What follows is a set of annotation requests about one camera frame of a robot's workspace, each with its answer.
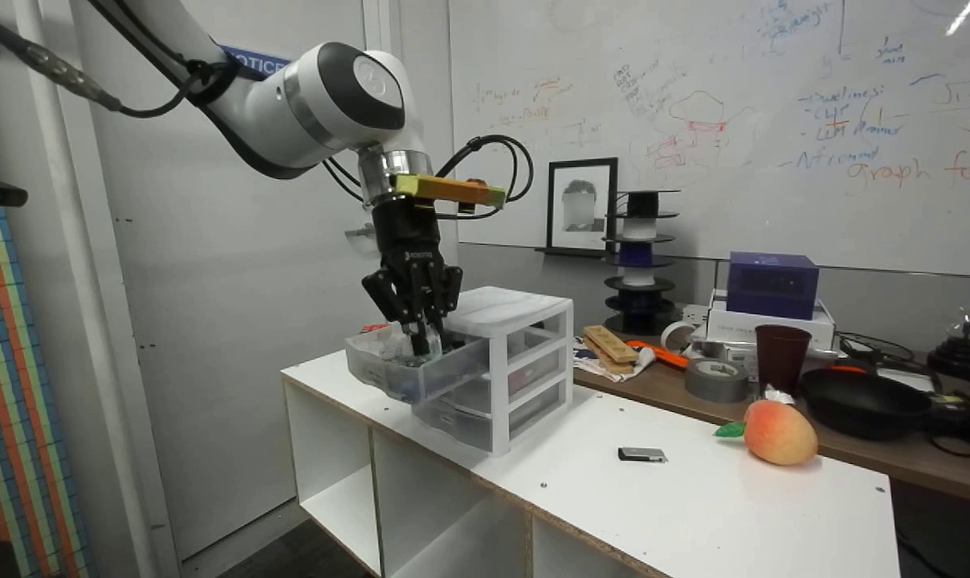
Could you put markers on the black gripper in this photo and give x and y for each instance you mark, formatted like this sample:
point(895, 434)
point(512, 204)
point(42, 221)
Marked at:
point(409, 244)

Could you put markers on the clear plastic bag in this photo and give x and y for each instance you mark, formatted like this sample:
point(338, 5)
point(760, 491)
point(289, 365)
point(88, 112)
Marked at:
point(392, 342)

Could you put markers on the clear drawer holding small parts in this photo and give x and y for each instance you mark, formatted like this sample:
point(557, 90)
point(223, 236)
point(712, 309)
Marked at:
point(442, 381)

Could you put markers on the white plastic drawer unit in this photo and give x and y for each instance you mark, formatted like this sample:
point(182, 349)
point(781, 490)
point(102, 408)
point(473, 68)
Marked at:
point(505, 309)

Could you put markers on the clear plastic drawer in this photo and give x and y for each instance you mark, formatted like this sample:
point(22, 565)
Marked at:
point(533, 411)
point(533, 373)

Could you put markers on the white door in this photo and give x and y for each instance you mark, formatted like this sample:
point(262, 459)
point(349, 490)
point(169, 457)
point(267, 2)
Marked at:
point(237, 355)

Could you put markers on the wooden brush block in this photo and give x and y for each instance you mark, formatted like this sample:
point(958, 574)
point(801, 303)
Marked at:
point(610, 344)

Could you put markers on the white paper sheet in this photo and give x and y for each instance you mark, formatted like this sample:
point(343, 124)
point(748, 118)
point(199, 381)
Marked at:
point(617, 373)

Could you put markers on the black framed picture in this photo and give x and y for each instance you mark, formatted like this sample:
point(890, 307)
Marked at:
point(581, 204)

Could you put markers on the black and white spool stack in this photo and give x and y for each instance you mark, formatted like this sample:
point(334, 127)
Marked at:
point(640, 307)

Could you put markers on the white cardboard box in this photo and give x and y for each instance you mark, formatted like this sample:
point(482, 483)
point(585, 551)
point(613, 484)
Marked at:
point(736, 324)

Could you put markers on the blue white notice sign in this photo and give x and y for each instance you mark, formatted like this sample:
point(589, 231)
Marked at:
point(251, 60)

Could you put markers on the white stand pole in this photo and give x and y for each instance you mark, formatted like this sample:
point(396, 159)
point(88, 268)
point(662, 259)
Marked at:
point(88, 298)

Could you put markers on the white cubby shelf cabinet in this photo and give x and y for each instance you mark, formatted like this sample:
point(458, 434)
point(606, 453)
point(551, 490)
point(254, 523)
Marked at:
point(720, 514)

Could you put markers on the purple box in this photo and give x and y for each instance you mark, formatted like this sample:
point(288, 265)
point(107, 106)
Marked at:
point(773, 283)

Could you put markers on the dark red cup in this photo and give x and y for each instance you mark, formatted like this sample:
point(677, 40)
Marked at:
point(781, 358)

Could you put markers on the orange toy mango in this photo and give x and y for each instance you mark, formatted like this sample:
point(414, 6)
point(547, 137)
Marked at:
point(777, 434)

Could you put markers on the colourful striped panel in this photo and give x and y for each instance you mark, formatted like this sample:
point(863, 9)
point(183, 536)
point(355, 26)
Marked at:
point(15, 373)

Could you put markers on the black frying pan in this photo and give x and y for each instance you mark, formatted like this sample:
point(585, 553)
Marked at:
point(857, 405)

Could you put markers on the brown wooden table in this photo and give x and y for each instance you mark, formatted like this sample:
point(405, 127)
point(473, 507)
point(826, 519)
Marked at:
point(912, 459)

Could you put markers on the black round desk device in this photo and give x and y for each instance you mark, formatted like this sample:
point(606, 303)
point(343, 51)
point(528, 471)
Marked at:
point(960, 355)

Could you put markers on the yellow wrist camera bar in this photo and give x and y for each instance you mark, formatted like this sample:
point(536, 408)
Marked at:
point(448, 189)

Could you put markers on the grey duct tape roll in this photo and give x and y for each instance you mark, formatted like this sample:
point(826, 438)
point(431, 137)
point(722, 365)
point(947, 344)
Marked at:
point(714, 383)

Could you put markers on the wall whiteboard with writing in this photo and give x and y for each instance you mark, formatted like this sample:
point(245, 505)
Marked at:
point(720, 65)

